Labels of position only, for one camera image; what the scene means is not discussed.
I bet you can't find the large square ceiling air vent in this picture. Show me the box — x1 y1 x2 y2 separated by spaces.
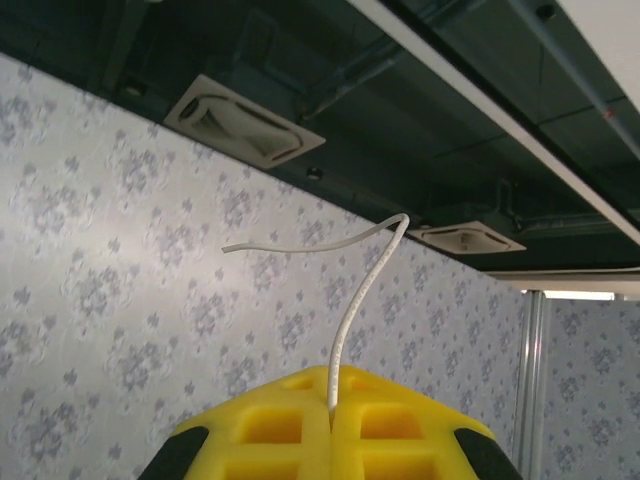
163 73 327 170

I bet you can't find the small square ceiling air vent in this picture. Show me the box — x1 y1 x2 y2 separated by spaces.
410 220 528 255

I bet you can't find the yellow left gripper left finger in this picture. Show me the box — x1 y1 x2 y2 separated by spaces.
143 365 334 480

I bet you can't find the aluminium frame corner post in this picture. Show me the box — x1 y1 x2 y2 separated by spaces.
519 288 547 480

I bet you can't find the long white ceiling light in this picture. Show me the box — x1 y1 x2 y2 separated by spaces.
344 0 640 247

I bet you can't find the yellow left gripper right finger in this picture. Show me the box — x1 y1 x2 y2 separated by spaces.
332 365 522 480

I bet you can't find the thin white cable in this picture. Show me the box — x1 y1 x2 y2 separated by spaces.
221 213 411 419

